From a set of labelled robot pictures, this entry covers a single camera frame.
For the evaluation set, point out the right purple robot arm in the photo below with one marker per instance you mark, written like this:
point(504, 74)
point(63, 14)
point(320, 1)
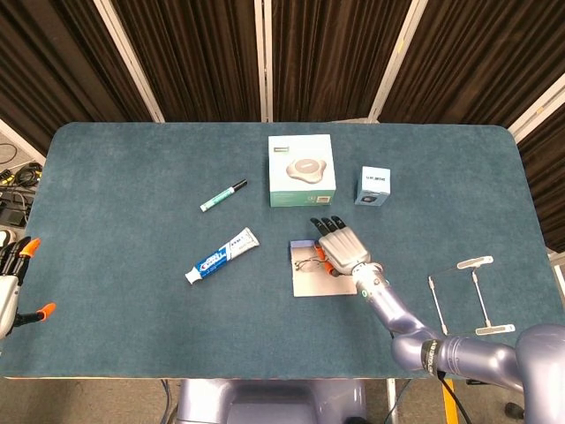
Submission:
point(397, 313)

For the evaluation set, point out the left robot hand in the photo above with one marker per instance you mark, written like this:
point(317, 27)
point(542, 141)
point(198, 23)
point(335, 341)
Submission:
point(9, 296)

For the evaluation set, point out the white frame clear stand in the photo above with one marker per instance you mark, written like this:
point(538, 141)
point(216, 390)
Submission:
point(476, 262)

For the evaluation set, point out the teal speakerphone product box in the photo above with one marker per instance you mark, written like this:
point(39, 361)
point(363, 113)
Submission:
point(302, 168)

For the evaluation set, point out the brown curtain partition panel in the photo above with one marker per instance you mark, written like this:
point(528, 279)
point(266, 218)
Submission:
point(331, 57)
point(53, 66)
point(476, 57)
point(547, 176)
point(198, 57)

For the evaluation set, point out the white table leg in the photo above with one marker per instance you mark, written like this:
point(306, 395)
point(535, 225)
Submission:
point(391, 402)

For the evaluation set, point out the purple robot torso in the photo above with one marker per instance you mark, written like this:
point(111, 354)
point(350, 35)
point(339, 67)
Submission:
point(273, 402)

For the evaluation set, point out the small light-blue speaker box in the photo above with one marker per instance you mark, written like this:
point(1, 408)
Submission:
point(373, 185)

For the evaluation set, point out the thin metal frame eyeglasses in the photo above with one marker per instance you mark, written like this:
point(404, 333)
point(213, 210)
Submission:
point(302, 265)

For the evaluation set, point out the green marker pen black cap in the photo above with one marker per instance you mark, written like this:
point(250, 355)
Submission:
point(220, 196)

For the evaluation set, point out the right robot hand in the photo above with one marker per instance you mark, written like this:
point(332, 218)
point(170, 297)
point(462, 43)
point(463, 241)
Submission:
point(344, 249)

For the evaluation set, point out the blue felt table cover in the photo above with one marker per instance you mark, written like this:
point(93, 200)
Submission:
point(132, 265)

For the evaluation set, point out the blue white toothpaste tube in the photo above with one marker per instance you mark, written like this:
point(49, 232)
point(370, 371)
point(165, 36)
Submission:
point(220, 256)

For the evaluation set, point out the black power adapter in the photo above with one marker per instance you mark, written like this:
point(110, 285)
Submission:
point(13, 216)

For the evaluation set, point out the card with glasses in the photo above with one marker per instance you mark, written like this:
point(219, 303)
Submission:
point(318, 285)

